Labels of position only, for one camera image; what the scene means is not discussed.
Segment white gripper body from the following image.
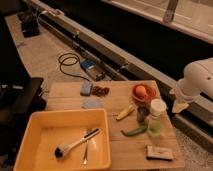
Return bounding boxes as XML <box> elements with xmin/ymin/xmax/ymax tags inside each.
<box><xmin>170</xmin><ymin>88</ymin><xmax>194</xmax><ymax>114</ymax></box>

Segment metal spoon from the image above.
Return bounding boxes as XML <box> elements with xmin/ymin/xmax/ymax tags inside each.
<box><xmin>82</xmin><ymin>129</ymin><xmax>92</xmax><ymax>166</ymax></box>

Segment orange ball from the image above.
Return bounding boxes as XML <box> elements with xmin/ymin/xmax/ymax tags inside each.
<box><xmin>135</xmin><ymin>86</ymin><xmax>147</xmax><ymax>98</ymax></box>

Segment orange bowl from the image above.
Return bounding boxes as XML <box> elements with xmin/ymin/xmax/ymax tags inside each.
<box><xmin>132</xmin><ymin>84</ymin><xmax>156</xmax><ymax>103</ymax></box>

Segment dark metal can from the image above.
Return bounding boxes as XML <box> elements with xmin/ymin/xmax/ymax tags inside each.
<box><xmin>137</xmin><ymin>107</ymin><xmax>149</xmax><ymax>123</ymax></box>

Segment black box on floor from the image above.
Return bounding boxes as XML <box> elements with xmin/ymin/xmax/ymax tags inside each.
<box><xmin>18</xmin><ymin>11</ymin><xmax>40</xmax><ymax>38</ymax></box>

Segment blue sponge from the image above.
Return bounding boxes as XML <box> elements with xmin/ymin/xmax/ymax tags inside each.
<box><xmin>80</xmin><ymin>80</ymin><xmax>92</xmax><ymax>96</ymax></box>

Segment yellow plastic tray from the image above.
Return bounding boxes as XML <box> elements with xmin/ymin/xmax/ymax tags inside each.
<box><xmin>13</xmin><ymin>109</ymin><xmax>111</xmax><ymax>171</ymax></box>

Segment pale blue cloth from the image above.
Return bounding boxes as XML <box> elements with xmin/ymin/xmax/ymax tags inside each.
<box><xmin>82</xmin><ymin>99</ymin><xmax>102</xmax><ymax>109</ymax></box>

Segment black stool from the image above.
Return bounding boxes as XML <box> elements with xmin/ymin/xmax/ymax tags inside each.
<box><xmin>0</xmin><ymin>78</ymin><xmax>46</xmax><ymax>158</ymax></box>

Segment long metal rail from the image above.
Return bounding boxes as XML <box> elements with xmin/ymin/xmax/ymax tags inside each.
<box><xmin>24</xmin><ymin>0</ymin><xmax>213</xmax><ymax>134</ymax></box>

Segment black coiled cable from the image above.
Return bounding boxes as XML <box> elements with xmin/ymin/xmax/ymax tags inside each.
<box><xmin>57</xmin><ymin>52</ymin><xmax>91</xmax><ymax>82</ymax></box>

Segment blue grey device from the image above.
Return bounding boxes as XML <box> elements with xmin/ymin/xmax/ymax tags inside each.
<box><xmin>80</xmin><ymin>59</ymin><xmax>105</xmax><ymax>81</ymax></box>

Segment white black-bristled brush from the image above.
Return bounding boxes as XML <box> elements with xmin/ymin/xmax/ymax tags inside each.
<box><xmin>54</xmin><ymin>128</ymin><xmax>100</xmax><ymax>159</ymax></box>

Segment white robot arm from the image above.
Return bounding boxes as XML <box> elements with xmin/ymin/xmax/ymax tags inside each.
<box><xmin>170</xmin><ymin>57</ymin><xmax>213</xmax><ymax>113</ymax></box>

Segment green chili pepper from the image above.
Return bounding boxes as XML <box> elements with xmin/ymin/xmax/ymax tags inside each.
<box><xmin>121</xmin><ymin>125</ymin><xmax>148</xmax><ymax>137</ymax></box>

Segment dark red grapes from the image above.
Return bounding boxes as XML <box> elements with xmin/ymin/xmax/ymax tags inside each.
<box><xmin>92</xmin><ymin>86</ymin><xmax>110</xmax><ymax>97</ymax></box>

